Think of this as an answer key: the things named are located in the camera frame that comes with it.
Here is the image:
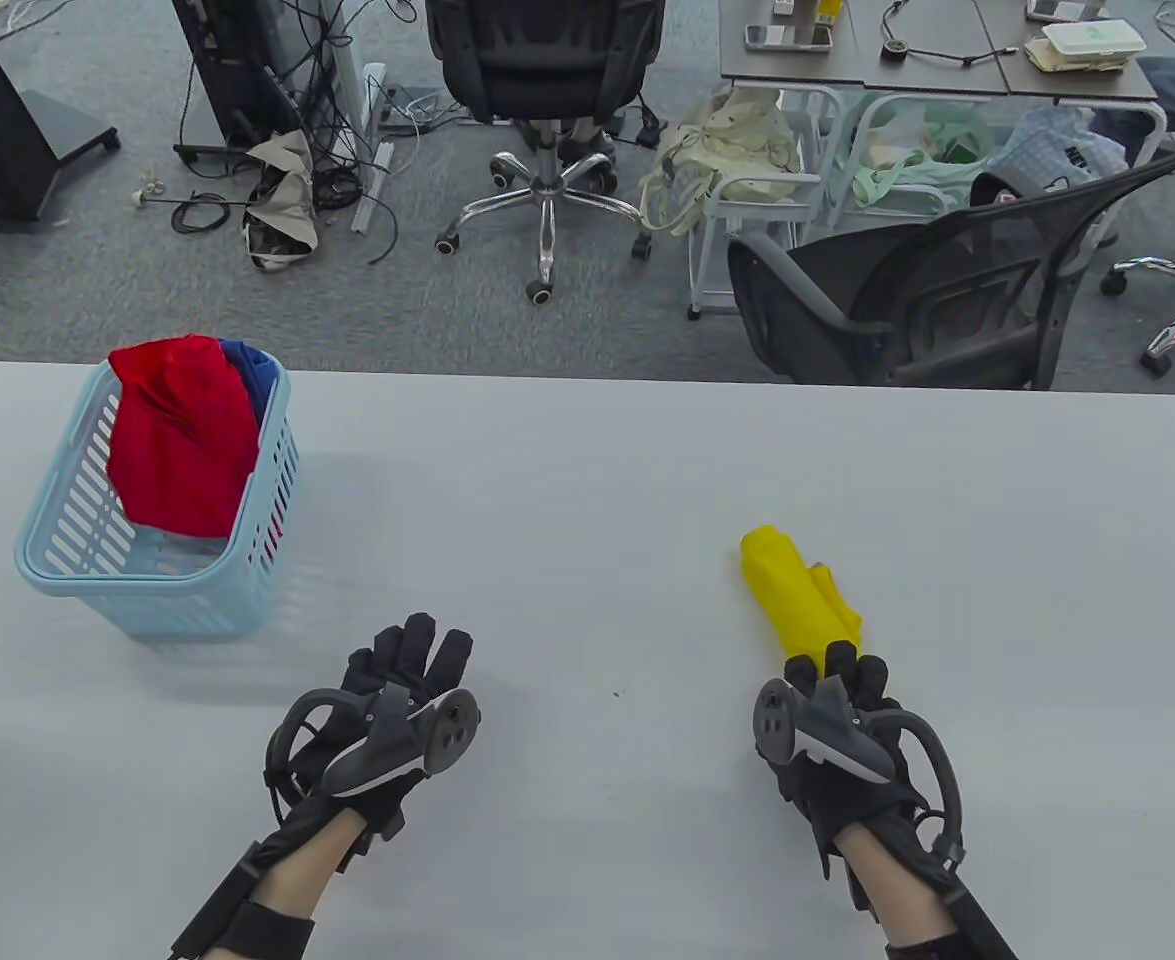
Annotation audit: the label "person's left hand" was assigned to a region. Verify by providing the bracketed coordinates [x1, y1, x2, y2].
[265, 612, 478, 853]

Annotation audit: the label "person's right hand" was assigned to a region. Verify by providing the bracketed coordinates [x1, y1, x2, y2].
[753, 640, 938, 881]

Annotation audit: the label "yellow cloth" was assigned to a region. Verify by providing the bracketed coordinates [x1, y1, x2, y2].
[740, 523, 865, 663]

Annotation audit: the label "person's left forearm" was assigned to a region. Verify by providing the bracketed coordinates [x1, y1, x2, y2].
[172, 800, 370, 960]

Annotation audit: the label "person's right forearm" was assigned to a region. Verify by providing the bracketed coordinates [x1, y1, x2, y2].
[832, 812, 1020, 960]

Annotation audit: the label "grey controller on right glove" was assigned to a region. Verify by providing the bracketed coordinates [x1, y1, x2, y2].
[753, 675, 966, 863]

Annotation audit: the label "grey controller on glove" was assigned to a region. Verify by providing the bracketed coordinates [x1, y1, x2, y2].
[265, 683, 482, 801]
[753, 675, 966, 863]

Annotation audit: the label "grey controller on left glove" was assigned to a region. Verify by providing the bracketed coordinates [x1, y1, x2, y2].
[265, 683, 482, 801]

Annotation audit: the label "light blue plastic basket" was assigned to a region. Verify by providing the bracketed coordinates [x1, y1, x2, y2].
[15, 345, 301, 641]

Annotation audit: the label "red cloth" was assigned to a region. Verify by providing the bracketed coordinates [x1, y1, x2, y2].
[107, 337, 263, 539]

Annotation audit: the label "blue cloth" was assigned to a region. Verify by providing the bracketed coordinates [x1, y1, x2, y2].
[219, 340, 280, 426]

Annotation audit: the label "black mesh chair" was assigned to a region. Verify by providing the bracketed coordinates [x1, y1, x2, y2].
[727, 135, 1175, 391]

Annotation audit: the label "white metal trolley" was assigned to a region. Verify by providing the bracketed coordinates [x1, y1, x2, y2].
[687, 85, 848, 321]

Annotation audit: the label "beige and black floor bag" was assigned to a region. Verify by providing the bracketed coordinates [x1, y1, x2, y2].
[241, 130, 324, 273]

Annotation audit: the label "pale green cloth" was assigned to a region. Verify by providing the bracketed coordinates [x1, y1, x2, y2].
[847, 100, 998, 216]

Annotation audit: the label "white power strip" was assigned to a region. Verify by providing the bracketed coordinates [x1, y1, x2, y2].
[351, 62, 390, 237]

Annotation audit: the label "beige tote bag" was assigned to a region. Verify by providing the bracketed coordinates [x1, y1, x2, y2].
[639, 92, 804, 238]

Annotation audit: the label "light checked bag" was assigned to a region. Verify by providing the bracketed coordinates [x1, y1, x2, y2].
[997, 105, 1130, 193]

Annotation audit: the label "brown table white legs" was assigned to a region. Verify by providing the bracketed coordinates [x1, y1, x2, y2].
[977, 0, 1170, 191]
[719, 0, 1014, 99]

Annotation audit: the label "black office chair chrome base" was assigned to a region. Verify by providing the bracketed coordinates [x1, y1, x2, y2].
[425, 0, 666, 306]

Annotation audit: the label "smartphone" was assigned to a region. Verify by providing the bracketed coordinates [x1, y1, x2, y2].
[744, 22, 836, 54]

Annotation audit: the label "white food container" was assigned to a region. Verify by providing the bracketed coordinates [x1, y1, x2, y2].
[1024, 17, 1149, 74]

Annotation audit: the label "black left arm strap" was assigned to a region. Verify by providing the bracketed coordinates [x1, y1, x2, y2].
[172, 865, 316, 960]

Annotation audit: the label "black arm strap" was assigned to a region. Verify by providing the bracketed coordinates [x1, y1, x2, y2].
[882, 868, 1020, 960]
[172, 865, 316, 960]

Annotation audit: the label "black right arm strap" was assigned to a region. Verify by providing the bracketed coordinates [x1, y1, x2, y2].
[882, 868, 1020, 960]

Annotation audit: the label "black coiled floor cable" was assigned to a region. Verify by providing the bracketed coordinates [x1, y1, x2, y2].
[142, 180, 250, 237]

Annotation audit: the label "black computer stand with cables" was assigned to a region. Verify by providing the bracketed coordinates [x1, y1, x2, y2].
[169, 0, 350, 169]

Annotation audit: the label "black cable on table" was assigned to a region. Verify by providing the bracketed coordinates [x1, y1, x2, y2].
[881, 0, 1020, 70]

